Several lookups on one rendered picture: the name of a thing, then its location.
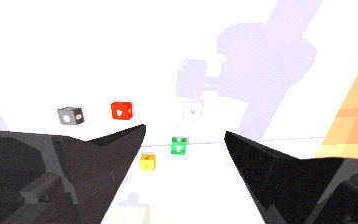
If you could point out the grey block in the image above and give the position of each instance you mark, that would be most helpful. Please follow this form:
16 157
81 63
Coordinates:
70 116

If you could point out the red block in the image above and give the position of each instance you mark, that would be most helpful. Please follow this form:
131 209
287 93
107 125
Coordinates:
121 110

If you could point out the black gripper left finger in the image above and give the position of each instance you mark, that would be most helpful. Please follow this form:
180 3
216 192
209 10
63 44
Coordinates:
92 171

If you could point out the yellow digit block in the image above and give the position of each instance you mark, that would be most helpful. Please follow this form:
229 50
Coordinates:
147 162

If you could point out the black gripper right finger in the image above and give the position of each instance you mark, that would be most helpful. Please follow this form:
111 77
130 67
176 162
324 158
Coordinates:
284 188

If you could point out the green block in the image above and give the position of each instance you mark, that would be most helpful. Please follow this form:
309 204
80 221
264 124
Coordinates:
178 146

